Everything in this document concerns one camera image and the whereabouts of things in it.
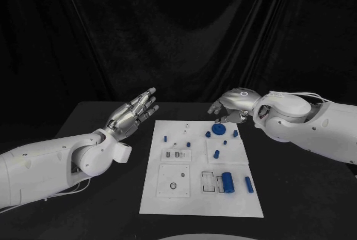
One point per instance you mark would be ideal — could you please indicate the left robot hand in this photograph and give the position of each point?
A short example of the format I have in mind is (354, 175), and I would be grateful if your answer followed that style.
(131, 114)

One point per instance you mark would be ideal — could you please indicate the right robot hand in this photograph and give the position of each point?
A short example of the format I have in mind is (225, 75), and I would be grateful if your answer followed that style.
(236, 100)

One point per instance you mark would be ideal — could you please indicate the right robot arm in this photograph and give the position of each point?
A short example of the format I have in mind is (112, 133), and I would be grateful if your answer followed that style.
(307, 131)

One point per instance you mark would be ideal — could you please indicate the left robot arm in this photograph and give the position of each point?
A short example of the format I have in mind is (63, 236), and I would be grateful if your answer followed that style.
(42, 162)

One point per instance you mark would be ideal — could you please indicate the white task board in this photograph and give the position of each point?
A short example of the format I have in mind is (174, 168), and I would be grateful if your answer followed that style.
(200, 166)

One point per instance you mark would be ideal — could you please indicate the blue gear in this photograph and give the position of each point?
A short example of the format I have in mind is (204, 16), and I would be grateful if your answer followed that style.
(219, 128)

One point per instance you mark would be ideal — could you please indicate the large blue cylinder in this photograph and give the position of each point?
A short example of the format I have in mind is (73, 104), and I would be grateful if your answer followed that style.
(227, 182)

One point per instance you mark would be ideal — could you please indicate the long thin blue cylinder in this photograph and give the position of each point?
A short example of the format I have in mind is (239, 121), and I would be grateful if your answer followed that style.
(248, 184)

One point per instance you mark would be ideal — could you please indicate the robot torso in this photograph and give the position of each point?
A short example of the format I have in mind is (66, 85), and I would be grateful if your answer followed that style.
(206, 237)

